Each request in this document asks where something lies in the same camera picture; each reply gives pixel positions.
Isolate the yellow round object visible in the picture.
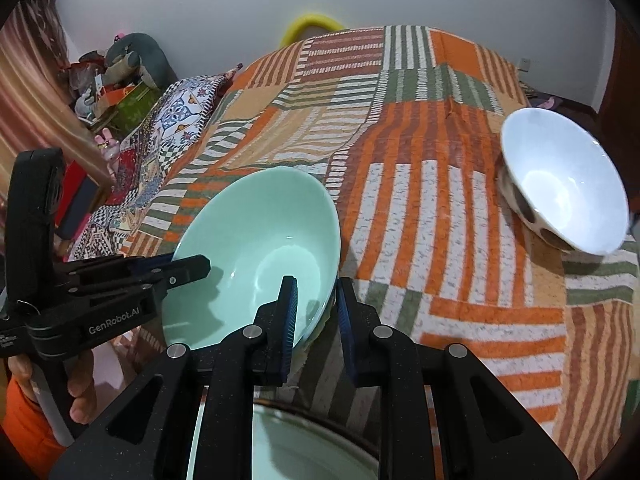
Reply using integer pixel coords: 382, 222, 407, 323
279, 13, 345, 48

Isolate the patterned pillow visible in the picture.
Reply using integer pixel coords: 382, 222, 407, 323
67, 65, 242, 261

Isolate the mint green plate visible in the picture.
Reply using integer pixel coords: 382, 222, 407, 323
183, 388, 378, 479

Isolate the brown wooden door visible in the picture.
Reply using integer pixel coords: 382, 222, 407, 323
598, 13, 639, 138

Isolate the grey plush toy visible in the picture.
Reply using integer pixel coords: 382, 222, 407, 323
102, 32, 178, 92

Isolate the pink toy figure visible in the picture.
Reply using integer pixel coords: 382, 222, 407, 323
94, 127, 120, 178

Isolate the mint green bowl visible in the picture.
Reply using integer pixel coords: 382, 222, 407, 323
160, 167, 341, 349

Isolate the red box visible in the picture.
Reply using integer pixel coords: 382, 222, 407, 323
54, 162, 100, 240

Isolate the left hand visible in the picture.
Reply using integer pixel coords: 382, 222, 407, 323
8, 350, 96, 425

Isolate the striped patchwork bedspread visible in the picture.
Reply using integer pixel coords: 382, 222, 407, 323
125, 25, 639, 478

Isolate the orange sleeve forearm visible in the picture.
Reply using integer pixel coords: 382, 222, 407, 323
2, 378, 65, 479

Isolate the green box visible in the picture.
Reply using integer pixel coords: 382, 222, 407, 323
107, 82, 160, 140

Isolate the white spotted bowl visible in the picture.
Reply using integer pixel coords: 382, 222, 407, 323
497, 107, 629, 257

